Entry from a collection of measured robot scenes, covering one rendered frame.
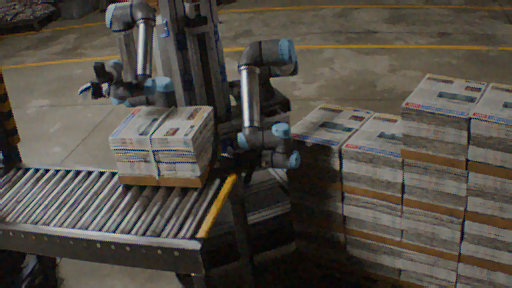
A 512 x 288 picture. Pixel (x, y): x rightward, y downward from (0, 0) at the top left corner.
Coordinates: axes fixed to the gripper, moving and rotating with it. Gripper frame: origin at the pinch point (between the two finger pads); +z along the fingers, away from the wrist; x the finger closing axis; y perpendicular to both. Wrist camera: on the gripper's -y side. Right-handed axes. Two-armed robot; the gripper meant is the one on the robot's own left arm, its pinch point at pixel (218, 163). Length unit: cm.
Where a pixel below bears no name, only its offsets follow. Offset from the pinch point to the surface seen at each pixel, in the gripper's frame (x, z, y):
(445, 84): -18, -98, 29
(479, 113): 11, -110, 29
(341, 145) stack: -10, -52, 4
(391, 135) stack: -17, -74, 5
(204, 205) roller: 34.6, -5.3, 1.3
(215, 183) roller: 18.9, -4.9, 1.6
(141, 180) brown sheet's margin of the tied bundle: 24.0, 25.6, 4.9
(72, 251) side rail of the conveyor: 63, 43, -5
